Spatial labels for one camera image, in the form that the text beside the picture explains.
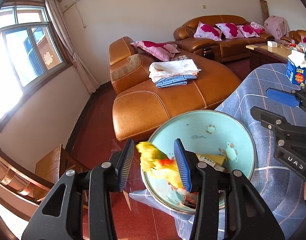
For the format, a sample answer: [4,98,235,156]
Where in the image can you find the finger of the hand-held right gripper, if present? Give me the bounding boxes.
[250,106,297,136]
[266,87,306,117]

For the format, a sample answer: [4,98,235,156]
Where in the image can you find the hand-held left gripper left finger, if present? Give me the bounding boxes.
[21,139,135,240]

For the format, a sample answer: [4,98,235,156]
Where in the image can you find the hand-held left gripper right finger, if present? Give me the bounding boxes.
[173,138,285,240]

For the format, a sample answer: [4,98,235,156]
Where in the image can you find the yellow wrapper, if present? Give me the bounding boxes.
[136,142,191,196]

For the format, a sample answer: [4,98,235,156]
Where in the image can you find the yellow sponge block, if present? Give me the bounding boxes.
[199,154,228,170]

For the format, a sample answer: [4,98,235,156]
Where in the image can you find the light blue enamel basin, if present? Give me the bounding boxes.
[140,110,257,214]

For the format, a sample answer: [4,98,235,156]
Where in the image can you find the blue white drink carton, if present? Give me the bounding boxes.
[285,50,306,86]

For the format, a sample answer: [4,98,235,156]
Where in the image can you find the dark wooden coffee table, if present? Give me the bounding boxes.
[245,42,303,71]

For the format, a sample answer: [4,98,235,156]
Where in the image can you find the brown leather chaise sofa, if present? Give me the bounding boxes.
[108,36,242,142]

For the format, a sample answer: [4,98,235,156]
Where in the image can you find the brown leather armchair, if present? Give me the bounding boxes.
[280,29,306,46]

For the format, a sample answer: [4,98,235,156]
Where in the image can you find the brown leather three-seat sofa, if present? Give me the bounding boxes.
[173,15,276,63]

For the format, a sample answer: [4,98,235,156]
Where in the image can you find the pink draped cloth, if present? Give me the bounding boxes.
[264,15,291,39]

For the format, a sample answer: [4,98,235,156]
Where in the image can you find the wooden chair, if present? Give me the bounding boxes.
[34,143,91,206]

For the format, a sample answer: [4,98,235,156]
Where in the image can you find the pink folded blanket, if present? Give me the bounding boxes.
[250,21,266,34]

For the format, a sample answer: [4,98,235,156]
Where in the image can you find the folded blue plaid cloth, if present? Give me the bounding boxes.
[155,76,196,89]

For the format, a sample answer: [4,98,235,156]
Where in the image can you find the rolled standing mat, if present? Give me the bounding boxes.
[259,0,269,23]

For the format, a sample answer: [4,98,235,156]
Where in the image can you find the folded white cloth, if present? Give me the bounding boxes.
[148,59,202,82]

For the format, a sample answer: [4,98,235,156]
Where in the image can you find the checkered cloth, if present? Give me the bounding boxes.
[170,54,190,62]

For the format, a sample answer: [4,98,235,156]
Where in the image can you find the carved wooden bench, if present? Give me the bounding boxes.
[0,142,56,221]

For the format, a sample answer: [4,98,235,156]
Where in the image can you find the red window decoration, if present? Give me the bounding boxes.
[43,52,55,66]

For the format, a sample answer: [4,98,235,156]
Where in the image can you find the beige curtain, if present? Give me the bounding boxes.
[12,0,100,95]

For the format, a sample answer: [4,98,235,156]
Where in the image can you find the window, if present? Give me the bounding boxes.
[0,1,71,121]

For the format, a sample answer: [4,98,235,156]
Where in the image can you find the air conditioner cable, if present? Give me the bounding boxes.
[63,1,87,29]

